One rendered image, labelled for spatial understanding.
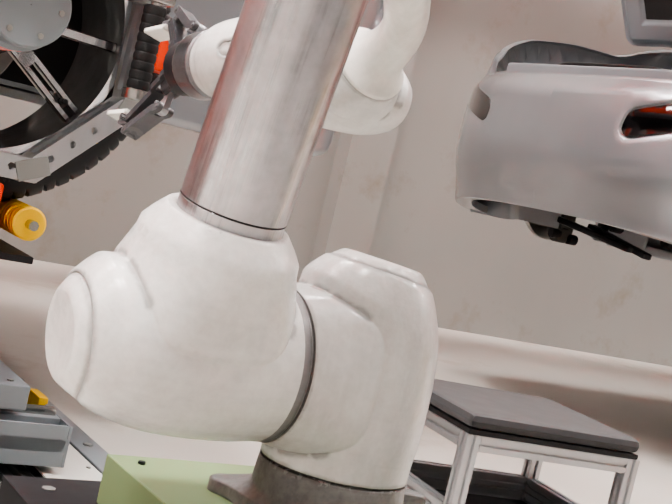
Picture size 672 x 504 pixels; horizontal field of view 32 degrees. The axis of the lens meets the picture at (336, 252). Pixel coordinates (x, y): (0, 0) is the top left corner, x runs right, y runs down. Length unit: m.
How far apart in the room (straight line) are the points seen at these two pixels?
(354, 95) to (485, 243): 6.02
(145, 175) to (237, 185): 5.20
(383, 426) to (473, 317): 6.38
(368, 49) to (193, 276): 0.54
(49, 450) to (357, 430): 1.10
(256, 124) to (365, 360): 0.26
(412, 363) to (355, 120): 0.46
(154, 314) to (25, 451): 1.16
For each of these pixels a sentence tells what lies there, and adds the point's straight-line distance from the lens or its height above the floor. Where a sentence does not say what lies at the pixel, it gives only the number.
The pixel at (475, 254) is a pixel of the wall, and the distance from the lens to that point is 7.41.
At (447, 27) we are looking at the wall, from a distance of 7.11.
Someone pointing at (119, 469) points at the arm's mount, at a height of 0.35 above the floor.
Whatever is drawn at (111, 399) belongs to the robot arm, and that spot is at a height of 0.47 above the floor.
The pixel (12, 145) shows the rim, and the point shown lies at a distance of 2.09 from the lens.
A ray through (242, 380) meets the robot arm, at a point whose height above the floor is 0.50.
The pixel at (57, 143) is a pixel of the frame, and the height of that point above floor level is 0.65.
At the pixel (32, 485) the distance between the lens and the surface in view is 1.32.
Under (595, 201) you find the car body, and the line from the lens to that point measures 4.14.
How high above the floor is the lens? 0.68
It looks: 3 degrees down
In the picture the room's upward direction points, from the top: 13 degrees clockwise
